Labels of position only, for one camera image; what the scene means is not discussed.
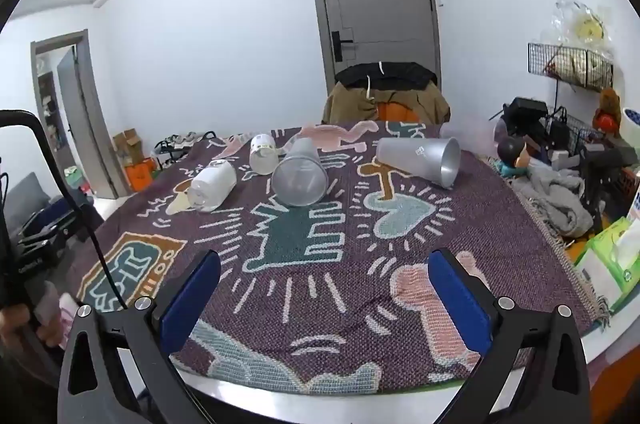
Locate black shoe rack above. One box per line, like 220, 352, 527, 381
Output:
152, 131, 218, 170

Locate black bag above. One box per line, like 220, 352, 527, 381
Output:
501, 97, 551, 140

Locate person's left hand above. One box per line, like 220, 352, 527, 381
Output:
0, 305, 32, 343

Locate grey sofa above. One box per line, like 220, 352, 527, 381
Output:
2, 171, 51, 230

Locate grey inner door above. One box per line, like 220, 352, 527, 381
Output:
30, 29, 126, 200

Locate tall frosted plastic cup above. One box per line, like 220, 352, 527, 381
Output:
375, 137, 462, 191

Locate white opaque cup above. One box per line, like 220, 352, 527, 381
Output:
187, 159, 238, 213

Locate grey cloth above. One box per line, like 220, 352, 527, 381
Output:
510, 161, 596, 237

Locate orange chair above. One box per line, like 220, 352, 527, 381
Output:
375, 102, 421, 123

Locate black cable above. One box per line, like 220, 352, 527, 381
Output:
65, 199, 128, 310

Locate brown jacket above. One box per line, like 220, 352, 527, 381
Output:
322, 82, 451, 125

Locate clear plastic bag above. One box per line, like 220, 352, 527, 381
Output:
552, 0, 613, 55

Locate red crate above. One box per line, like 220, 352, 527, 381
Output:
620, 169, 640, 205

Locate orange bag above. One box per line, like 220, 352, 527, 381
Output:
124, 158, 157, 192

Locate brown stuffed toy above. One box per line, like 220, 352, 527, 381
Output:
592, 88, 622, 130

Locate green tissue pack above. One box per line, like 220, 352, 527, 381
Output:
575, 217, 640, 310

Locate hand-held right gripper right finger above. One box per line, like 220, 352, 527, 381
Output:
427, 248, 593, 424

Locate black jacket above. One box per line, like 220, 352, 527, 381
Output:
335, 62, 438, 92

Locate translucent pink plastic cup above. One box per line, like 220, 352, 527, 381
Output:
439, 117, 496, 153

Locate dark-haired doll figure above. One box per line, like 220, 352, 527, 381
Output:
496, 137, 533, 177

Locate black wire wall rack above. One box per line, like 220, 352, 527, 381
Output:
527, 43, 615, 92

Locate white cup with label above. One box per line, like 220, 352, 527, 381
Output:
248, 133, 279, 176

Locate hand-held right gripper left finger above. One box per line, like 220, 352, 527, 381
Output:
57, 249, 223, 424

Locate clear grey plastic cup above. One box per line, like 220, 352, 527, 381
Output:
271, 137, 329, 208

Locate black low table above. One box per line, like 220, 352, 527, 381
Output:
17, 194, 103, 262

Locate black wire basket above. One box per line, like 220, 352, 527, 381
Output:
547, 107, 601, 165

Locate printed purple blanket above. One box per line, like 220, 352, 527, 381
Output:
65, 120, 613, 397

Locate black door lock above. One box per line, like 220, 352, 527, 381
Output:
331, 31, 355, 62

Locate grey door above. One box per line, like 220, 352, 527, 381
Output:
305, 0, 443, 98
30, 29, 126, 200

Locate cardboard box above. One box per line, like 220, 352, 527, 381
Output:
112, 128, 146, 167

